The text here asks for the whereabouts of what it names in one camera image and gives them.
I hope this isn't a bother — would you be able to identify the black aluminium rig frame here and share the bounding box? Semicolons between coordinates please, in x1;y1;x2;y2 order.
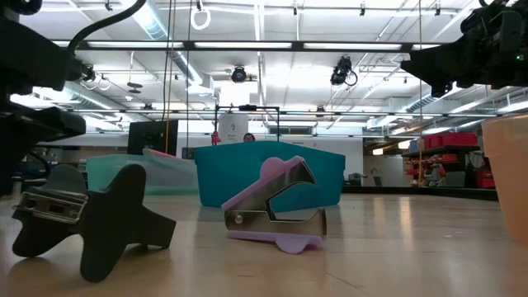
51;39;501;202

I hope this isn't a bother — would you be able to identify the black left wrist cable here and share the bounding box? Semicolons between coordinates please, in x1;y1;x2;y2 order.
67;0;149;54

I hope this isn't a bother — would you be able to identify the black overhead camera with cable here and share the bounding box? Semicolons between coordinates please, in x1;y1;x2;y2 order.
328;55;359;88

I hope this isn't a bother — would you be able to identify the black monitor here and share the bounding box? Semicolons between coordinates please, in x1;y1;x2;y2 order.
126;120;180;157

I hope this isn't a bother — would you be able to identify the translucent orange plastic bin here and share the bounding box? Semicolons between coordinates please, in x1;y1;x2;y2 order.
481;114;528;248

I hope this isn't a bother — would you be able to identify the translucent green plastic bin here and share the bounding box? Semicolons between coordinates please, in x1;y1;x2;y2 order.
85;153;200;196

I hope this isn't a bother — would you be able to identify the teal plastic bin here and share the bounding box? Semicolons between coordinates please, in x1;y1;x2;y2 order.
194;140;347;209

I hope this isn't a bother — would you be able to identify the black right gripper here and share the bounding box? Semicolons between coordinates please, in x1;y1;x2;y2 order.
399;0;528;99

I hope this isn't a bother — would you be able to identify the purple staple remover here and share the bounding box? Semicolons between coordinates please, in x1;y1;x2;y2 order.
221;155;328;255

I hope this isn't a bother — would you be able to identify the white hanging ring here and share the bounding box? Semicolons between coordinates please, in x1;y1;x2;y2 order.
190;6;212;31

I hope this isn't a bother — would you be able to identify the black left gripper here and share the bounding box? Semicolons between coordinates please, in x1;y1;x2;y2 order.
0;100;87;196

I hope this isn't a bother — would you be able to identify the dark shelf with red bins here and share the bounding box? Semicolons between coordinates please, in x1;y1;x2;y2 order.
402;131;498;190

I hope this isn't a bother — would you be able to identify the black background rig frame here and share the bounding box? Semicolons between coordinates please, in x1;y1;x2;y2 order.
213;104;281;144

